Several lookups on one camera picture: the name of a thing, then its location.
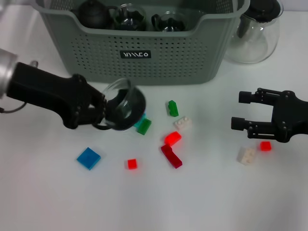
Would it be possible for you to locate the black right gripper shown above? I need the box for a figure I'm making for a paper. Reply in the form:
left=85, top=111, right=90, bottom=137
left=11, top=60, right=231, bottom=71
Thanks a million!
left=231, top=87, right=308, bottom=144

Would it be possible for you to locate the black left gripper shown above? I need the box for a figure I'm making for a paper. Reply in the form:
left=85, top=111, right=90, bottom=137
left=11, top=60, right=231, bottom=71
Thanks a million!
left=7, top=61, right=108, bottom=130

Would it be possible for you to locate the glass teacup black sleeve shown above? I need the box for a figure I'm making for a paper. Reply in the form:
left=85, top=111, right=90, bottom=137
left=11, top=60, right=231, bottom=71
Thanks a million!
left=112, top=3, right=147, bottom=31
left=92, top=77, right=147, bottom=132
left=151, top=11, right=187, bottom=32

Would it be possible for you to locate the blue toy plate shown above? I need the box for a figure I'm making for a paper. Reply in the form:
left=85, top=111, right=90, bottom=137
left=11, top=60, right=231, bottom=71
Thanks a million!
left=76, top=147, right=102, bottom=171

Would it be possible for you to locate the grey-green perforated storage bin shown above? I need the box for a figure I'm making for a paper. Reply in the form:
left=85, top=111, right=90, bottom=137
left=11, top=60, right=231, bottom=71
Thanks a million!
left=32, top=0, right=251, bottom=85

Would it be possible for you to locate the white toy brick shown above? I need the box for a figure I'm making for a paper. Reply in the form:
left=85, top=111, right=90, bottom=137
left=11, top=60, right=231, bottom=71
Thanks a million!
left=237, top=146, right=256, bottom=166
left=173, top=116, right=193, bottom=131

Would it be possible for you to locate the teal flat toy plate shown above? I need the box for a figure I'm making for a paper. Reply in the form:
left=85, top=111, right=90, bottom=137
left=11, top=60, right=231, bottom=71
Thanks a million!
left=133, top=112, right=148, bottom=129

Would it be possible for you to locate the translucent green toy brick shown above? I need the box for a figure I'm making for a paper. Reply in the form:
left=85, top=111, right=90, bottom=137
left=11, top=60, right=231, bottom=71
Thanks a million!
left=137, top=118, right=152, bottom=135

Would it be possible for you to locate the glass carafe black lid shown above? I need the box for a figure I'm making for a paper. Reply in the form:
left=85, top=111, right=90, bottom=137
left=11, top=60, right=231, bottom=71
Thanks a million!
left=223, top=0, right=284, bottom=64

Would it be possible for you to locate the dark green toy brick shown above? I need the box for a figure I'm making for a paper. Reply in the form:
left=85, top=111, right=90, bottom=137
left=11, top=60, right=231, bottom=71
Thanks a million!
left=165, top=100, right=180, bottom=118

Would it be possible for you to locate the bright red toy brick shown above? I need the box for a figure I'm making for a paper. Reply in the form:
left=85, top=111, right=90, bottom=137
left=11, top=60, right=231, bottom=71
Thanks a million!
left=164, top=131, right=182, bottom=147

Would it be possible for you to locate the dark red long toy brick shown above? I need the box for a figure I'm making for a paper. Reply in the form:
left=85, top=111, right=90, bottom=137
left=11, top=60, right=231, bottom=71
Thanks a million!
left=160, top=144, right=183, bottom=169

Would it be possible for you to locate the black ceramic teapot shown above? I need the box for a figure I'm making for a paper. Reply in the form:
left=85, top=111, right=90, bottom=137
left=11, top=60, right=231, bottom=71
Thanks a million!
left=71, top=0, right=118, bottom=28

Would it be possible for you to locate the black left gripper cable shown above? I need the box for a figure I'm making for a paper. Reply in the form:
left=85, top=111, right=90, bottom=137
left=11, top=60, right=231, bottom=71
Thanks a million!
left=0, top=102, right=27, bottom=114

